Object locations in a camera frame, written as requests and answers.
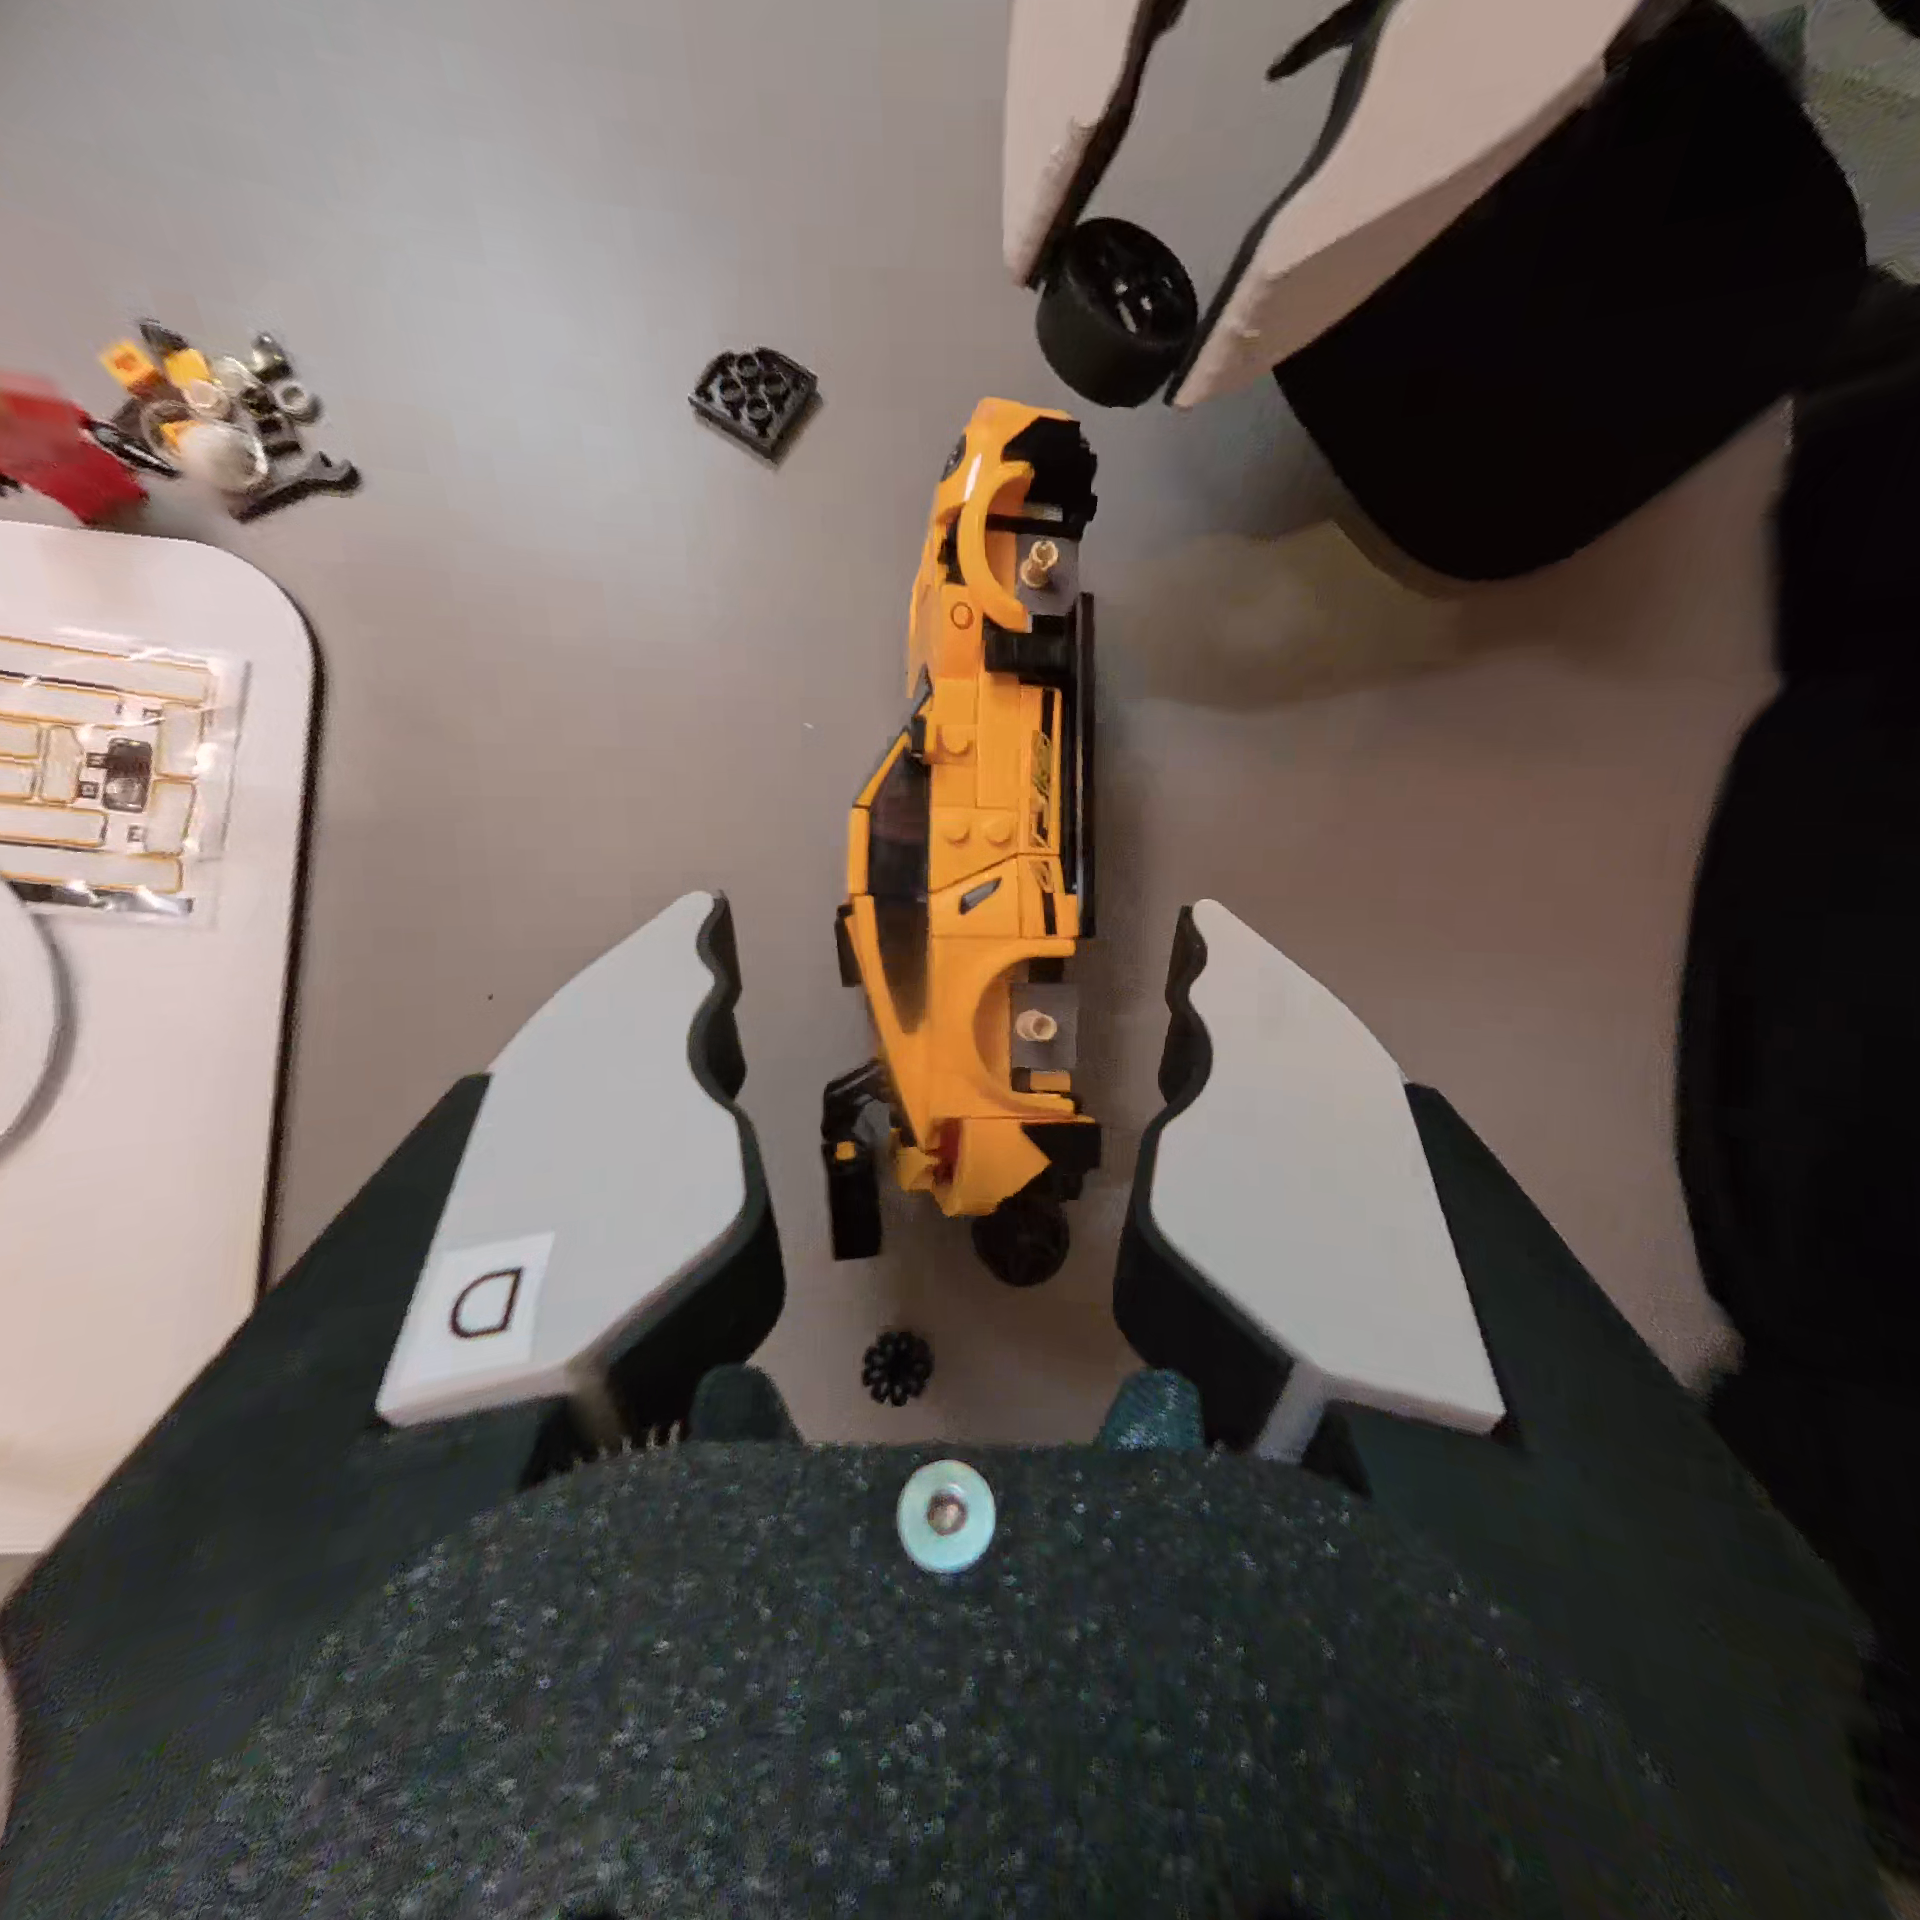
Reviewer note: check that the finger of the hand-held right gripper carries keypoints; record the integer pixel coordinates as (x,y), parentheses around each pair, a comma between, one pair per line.
(1455,119)
(1072,106)

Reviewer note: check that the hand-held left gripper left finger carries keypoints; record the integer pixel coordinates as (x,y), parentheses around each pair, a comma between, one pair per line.
(600,1154)

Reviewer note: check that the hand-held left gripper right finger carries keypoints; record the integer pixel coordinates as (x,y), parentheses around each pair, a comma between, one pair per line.
(1320,1198)

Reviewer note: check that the black lego wheel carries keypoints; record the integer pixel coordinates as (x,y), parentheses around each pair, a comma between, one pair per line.
(1117,315)

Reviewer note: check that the orange lego car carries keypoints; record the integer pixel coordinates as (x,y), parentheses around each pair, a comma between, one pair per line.
(963,750)

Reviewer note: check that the lego sticker sheet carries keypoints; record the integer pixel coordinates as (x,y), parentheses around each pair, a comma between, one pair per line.
(105,766)

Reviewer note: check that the black lego gear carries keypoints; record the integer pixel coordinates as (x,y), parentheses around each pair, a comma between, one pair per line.
(895,1365)

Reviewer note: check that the black quarter-round lego plate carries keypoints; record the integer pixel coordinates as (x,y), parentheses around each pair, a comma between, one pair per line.
(756,403)

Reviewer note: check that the pile of small lego parts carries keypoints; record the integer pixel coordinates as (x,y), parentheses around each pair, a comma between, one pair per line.
(226,420)

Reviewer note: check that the red lego piece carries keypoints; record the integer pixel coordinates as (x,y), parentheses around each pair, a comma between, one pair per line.
(61,453)

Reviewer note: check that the black mesh chair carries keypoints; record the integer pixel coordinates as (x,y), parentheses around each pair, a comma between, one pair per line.
(1574,377)

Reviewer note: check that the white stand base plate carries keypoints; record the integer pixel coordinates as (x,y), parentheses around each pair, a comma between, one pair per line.
(137,1123)

